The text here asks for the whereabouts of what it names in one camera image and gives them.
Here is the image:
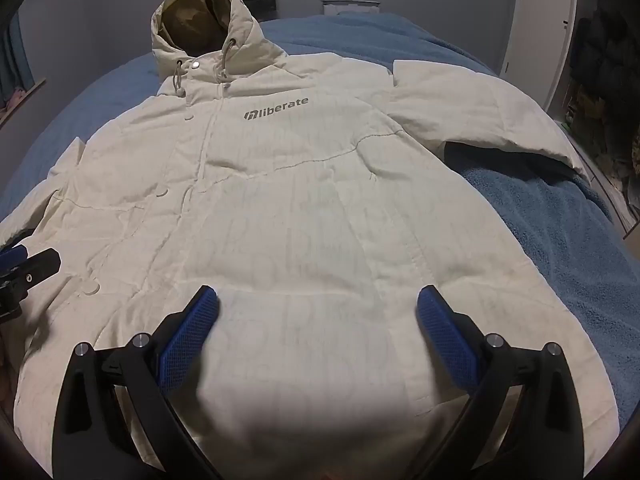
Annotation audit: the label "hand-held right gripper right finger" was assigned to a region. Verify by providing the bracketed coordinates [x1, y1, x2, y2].
[416, 285, 588, 480]

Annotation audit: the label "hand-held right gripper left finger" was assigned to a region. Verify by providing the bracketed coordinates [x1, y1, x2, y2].
[51, 285, 223, 480]

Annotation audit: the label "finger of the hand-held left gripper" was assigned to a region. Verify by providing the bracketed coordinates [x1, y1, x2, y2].
[0, 244, 62, 287]

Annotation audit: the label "cream hooded padded jacket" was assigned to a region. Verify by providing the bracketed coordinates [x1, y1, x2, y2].
[0, 0, 621, 480]

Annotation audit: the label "dark hanging clothes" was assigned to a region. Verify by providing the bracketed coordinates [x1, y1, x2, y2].
[562, 0, 640, 223]

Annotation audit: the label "blue fleece blanket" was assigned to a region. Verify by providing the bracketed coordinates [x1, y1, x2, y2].
[0, 10, 640, 441]

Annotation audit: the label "wooden window ledge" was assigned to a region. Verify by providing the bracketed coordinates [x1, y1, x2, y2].
[0, 77, 47, 117]

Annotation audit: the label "teal curtain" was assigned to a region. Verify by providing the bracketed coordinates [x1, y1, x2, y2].
[0, 10, 37, 97]

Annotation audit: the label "white door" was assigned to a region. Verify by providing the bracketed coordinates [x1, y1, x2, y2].
[500, 0, 579, 117]

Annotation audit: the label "white cabinet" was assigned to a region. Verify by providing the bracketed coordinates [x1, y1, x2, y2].
[322, 2, 382, 17]

